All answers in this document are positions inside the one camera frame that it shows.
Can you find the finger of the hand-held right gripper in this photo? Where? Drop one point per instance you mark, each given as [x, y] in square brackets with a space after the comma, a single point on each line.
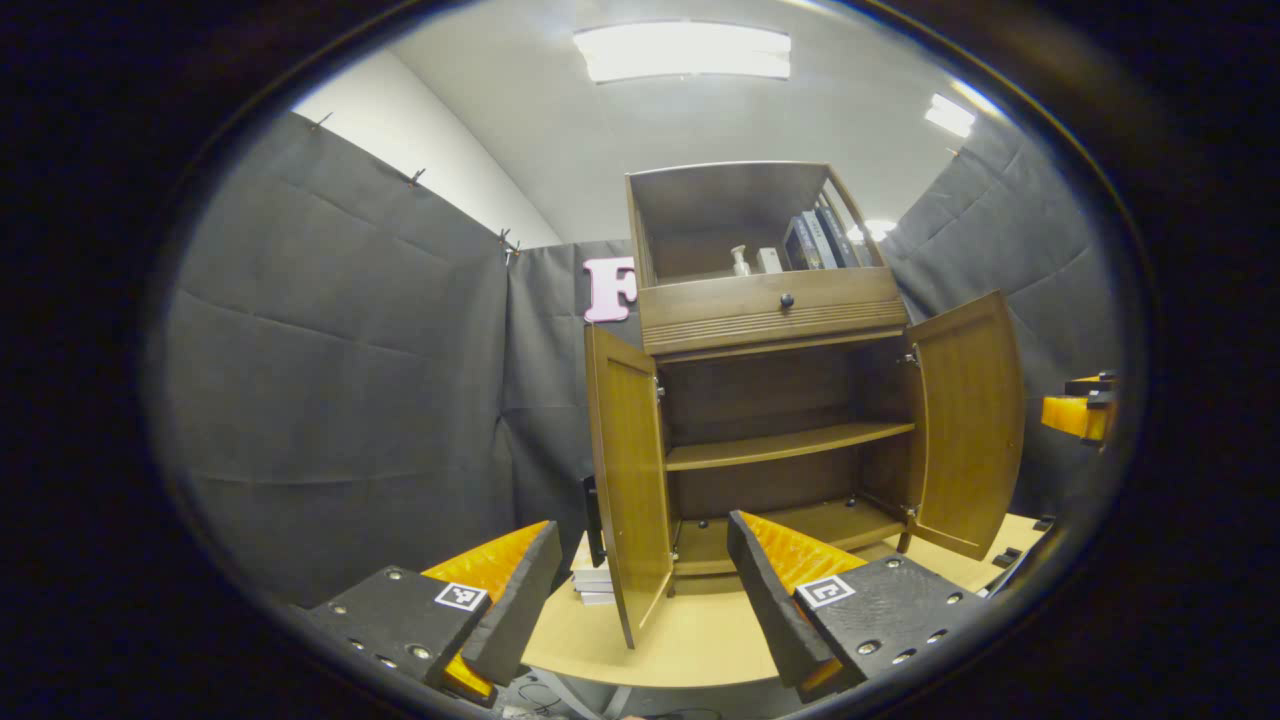
[1072, 415]

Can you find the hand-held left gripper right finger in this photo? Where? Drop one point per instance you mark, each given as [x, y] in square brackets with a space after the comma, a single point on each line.
[765, 600]

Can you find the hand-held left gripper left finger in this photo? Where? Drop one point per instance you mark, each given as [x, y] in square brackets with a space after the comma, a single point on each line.
[520, 610]

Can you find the wooden cabinet door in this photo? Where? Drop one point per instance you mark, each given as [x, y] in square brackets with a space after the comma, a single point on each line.
[970, 420]
[630, 470]

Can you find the brown wooden shoe cabinet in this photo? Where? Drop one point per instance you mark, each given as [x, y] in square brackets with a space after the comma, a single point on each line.
[720, 210]

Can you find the wooden inner cabinet shelf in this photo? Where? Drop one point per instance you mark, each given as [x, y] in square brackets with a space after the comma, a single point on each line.
[780, 445]

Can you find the wooden cabinet drawer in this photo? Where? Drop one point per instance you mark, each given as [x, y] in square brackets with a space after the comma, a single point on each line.
[720, 312]

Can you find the white edged book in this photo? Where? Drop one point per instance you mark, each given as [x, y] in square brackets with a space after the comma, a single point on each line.
[597, 598]

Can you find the black backdrop cloth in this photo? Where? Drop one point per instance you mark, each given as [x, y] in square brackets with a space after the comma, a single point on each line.
[330, 390]

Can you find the grey upright book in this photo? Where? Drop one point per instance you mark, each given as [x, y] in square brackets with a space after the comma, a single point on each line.
[820, 240]

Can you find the dark blue upright book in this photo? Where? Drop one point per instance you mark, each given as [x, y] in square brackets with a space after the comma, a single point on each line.
[797, 246]

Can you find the small ceiling light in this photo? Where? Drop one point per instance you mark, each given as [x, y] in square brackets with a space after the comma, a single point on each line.
[950, 115]

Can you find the small white pump bottle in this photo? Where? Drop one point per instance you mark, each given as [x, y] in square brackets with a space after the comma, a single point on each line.
[740, 262]

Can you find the small white box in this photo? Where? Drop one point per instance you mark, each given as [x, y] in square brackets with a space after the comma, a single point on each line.
[769, 261]

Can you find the large rectangular ceiling light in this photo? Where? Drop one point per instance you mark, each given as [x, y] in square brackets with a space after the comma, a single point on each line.
[680, 52]

